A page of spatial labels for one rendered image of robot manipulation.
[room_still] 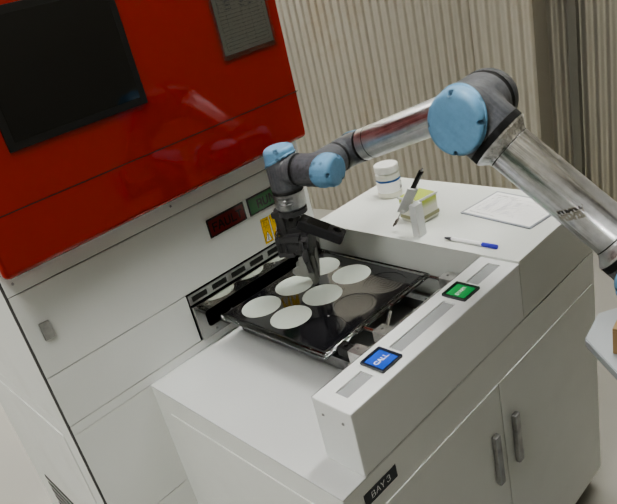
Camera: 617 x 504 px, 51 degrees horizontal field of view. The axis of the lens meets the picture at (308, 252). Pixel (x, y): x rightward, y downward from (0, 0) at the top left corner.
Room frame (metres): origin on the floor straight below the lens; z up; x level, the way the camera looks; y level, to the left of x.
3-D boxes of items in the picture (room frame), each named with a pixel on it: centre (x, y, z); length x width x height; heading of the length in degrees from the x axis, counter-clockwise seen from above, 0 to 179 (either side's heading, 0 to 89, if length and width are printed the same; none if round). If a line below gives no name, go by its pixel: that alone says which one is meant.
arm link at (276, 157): (1.44, 0.01, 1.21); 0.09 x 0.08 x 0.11; 48
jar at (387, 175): (1.74, -0.27, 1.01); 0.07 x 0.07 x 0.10
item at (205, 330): (1.53, 0.13, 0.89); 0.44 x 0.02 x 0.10; 129
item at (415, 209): (1.45, -0.27, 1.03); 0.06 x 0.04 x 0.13; 39
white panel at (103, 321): (1.43, 0.28, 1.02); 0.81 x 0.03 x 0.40; 129
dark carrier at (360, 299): (1.38, -0.01, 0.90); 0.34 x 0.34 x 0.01; 39
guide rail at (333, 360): (1.25, 0.05, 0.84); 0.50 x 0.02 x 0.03; 39
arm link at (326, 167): (1.39, -0.08, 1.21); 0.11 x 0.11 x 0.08; 48
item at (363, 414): (1.05, -0.19, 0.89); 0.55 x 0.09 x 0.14; 129
